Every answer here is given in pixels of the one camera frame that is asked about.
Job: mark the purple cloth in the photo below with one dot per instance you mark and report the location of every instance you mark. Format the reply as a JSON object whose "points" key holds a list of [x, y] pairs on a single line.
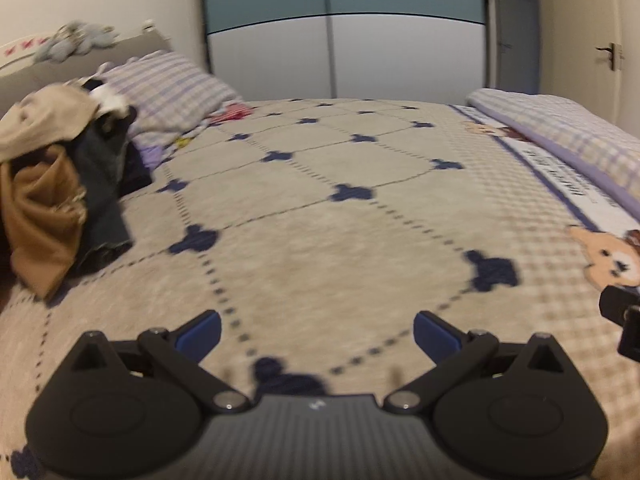
{"points": [[152, 157]]}

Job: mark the white door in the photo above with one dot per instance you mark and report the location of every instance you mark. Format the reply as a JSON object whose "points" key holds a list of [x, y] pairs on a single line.
{"points": [[575, 20]]}

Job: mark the red wall stickers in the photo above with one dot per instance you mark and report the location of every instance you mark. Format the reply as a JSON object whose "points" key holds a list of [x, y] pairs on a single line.
{"points": [[25, 47]]}

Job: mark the grey plush toy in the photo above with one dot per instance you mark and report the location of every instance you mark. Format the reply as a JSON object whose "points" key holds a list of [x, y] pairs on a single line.
{"points": [[65, 42]]}

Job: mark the bear printed blanket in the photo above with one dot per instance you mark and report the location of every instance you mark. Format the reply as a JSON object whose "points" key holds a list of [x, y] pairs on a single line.
{"points": [[325, 220]]}

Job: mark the white cloth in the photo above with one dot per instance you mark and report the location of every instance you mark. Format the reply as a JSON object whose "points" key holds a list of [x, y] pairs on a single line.
{"points": [[107, 97]]}

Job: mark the dark blue jeans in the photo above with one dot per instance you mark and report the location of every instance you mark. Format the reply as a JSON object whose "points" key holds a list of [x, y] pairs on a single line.
{"points": [[100, 200]]}

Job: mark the pink cloth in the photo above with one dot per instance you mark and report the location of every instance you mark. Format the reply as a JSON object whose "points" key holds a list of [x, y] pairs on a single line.
{"points": [[227, 112]]}

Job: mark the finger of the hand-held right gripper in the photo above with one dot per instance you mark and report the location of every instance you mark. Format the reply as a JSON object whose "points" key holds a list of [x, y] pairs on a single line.
{"points": [[617, 302]]}

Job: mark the tan brown garment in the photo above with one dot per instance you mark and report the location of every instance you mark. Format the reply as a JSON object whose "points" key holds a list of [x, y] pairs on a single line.
{"points": [[40, 220]]}

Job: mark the purple plaid pillow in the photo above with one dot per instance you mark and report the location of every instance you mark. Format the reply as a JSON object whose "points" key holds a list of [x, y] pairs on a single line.
{"points": [[175, 90]]}

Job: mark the grey door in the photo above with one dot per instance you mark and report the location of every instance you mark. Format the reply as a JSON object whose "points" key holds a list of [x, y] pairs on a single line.
{"points": [[512, 20]]}

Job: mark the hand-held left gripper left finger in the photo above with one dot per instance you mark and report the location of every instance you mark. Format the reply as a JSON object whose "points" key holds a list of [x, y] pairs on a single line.
{"points": [[200, 332]]}

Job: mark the sliding door wardrobe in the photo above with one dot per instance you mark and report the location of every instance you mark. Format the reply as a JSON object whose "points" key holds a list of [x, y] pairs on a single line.
{"points": [[350, 35]]}

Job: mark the purple plaid quilt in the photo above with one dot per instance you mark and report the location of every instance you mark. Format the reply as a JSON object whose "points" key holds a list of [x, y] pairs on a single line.
{"points": [[575, 135]]}

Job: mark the navy garment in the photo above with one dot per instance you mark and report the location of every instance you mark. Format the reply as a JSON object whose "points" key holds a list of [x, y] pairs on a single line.
{"points": [[137, 170]]}

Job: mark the grey headboard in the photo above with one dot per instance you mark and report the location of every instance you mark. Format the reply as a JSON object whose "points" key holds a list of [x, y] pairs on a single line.
{"points": [[30, 75]]}

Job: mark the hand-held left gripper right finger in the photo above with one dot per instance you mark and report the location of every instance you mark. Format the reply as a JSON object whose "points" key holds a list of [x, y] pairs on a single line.
{"points": [[435, 332]]}

